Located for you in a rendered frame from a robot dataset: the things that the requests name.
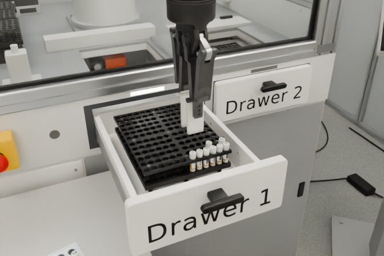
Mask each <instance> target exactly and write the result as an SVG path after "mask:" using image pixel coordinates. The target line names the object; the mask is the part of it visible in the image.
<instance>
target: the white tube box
mask: <svg viewBox="0 0 384 256"><path fill-rule="evenodd" d="M74 250H76V251H78V252H79V256H84V254H83V253H82V251H81V250H80V248H79V246H78V245H77V243H76V242H74V243H72V244H70V245H68V246H66V247H63V248H61V249H59V250H57V251H55V252H53V253H51V254H49V255H47V256H71V253H72V251H74Z"/></svg>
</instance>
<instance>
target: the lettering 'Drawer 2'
mask: <svg viewBox="0 0 384 256"><path fill-rule="evenodd" d="M298 87H299V88H300V91H301V90H302V87H301V86H297V87H295V89H296V88H298ZM300 91H299V92H298V93H297V94H296V96H297V95H298V94H299V93H300ZM287 92H288V91H287ZM287 92H285V93H282V102H283V97H284V94H286V93H287ZM275 95H277V96H278V98H279V94H274V95H273V96H272V99H271V102H272V103H278V102H279V101H277V102H273V100H274V99H278V98H274V96H275ZM296 96H295V97H294V98H293V99H296V98H300V97H301V96H299V97H296ZM269 97H270V96H268V98H267V101H265V97H263V98H262V102H263V99H264V103H265V106H266V105H267V103H268V100H269ZM249 101H253V103H250V104H253V106H252V107H251V108H249V105H250V104H248V105H247V109H252V108H254V107H255V100H254V99H250V100H248V102H249ZM230 102H234V103H235V109H234V111H232V112H229V113H228V109H229V103H230ZM244 102H246V101H243V102H241V104H240V111H242V104H243V103H244ZM258 102H259V106H260V107H261V106H262V102H261V103H260V99H259V98H258ZM236 109H237V102H236V101H228V102H227V108H226V114H231V113H233V112H235V111H236Z"/></svg>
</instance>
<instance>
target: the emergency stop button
mask: <svg viewBox="0 0 384 256"><path fill-rule="evenodd" d="M8 166H9V161H8V159H7V158H6V157H5V156H4V155H1V154H0V173H1V172H4V171H5V170H6V169H7V168H8Z"/></svg>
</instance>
